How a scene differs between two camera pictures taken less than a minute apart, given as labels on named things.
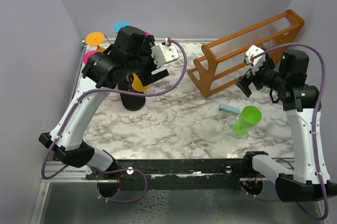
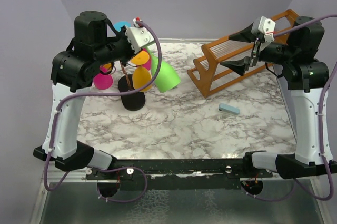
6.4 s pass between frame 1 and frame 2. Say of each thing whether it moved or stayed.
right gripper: moved
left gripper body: moved
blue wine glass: stayed
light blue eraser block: stayed
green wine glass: moved
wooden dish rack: stayed
